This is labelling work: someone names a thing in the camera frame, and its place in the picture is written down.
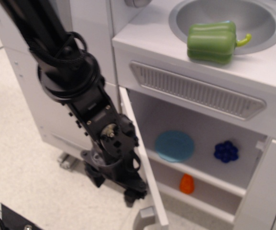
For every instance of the white toy kitchen cabinet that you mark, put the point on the white toy kitchen cabinet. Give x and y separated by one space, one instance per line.
137 50

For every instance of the light blue toy plate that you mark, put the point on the light blue toy plate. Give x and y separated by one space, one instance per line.
174 146

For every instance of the blue toy grapes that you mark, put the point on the blue toy grapes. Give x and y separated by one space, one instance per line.
226 152

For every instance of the white cabinet door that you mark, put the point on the white cabinet door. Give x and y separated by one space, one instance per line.
258 208
153 197

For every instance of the orange toy carrot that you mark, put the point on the orange toy carrot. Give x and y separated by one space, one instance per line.
187 185

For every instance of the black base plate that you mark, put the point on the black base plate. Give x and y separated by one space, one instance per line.
11 220

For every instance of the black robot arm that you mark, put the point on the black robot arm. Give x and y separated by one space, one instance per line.
71 76

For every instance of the silver round sink basin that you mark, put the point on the silver round sink basin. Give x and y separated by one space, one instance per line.
242 17

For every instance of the green toy bell pepper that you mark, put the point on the green toy bell pepper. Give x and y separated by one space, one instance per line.
214 42

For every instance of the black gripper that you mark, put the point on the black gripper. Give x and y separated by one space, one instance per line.
123 171

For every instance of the grey cabinet door handle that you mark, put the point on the grey cabinet door handle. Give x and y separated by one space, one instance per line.
144 218

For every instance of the aluminium extrusion foot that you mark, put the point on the aluminium extrusion foot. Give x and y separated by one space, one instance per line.
66 161

